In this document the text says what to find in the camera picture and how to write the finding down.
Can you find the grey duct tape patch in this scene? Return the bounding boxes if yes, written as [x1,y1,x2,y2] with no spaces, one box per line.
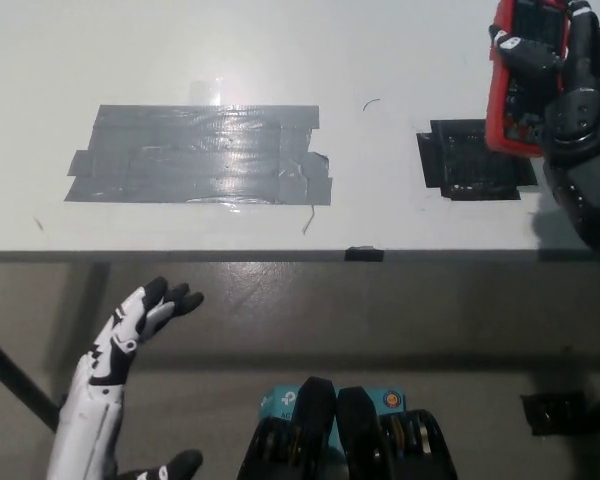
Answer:
[63,104,334,206]

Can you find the black table leg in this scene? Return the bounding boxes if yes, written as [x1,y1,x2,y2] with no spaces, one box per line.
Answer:
[0,323,62,432]

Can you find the small black tape strip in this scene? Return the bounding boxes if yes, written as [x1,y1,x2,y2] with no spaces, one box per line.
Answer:
[343,245,385,263]

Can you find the black right hand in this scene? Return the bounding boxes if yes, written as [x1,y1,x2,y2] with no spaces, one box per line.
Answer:
[488,0,600,251]

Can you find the white and black left hand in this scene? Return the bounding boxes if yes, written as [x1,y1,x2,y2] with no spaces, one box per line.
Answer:
[47,277,205,480]

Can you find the red digital multimeter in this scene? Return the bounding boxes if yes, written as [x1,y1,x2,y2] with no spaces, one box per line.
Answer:
[483,0,574,159]

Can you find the black floor tape patch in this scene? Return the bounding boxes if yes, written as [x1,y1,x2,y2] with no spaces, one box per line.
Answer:
[519,392,587,437]

